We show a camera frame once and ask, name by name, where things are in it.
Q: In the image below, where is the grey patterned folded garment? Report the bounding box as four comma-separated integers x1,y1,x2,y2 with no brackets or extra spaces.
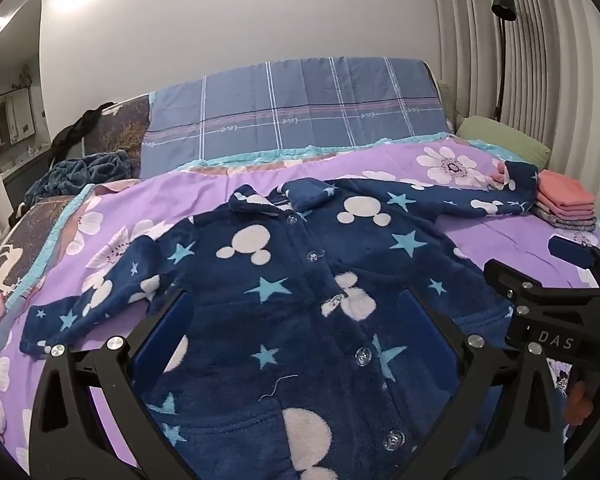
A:
532,205,599,232

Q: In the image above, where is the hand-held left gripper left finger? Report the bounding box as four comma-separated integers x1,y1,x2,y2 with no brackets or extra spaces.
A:
28,287,196,480

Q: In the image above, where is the black floor lamp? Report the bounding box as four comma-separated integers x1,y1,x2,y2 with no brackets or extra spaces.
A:
490,0,519,123

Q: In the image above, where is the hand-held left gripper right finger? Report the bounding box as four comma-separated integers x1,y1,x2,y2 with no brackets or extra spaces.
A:
397,286,566,480

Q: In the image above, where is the green pillow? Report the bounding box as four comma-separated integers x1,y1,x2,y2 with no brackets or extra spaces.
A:
455,115,551,168

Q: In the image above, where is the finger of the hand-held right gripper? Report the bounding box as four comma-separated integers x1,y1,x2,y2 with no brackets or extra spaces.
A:
484,258,600,314
548,236,600,288

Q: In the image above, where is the person's right hand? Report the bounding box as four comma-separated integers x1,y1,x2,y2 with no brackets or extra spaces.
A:
564,379,596,425

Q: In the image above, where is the pink folded garment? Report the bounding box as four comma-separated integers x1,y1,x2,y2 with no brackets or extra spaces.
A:
536,170,596,214

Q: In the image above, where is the navy star print fleece jacket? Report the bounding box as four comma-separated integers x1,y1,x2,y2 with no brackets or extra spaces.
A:
19,161,568,480

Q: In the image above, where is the purple floral bed sheet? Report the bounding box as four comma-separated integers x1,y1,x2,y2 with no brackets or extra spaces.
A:
0,137,600,480

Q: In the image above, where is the blue plaid pillow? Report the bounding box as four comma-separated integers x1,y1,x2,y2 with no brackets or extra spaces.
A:
141,56,453,178

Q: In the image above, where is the teal fuzzy blanket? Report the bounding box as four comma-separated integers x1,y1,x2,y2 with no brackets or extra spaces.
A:
24,150,133,206

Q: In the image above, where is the brown deer print blanket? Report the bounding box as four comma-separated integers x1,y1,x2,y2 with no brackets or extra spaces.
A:
0,95,152,311

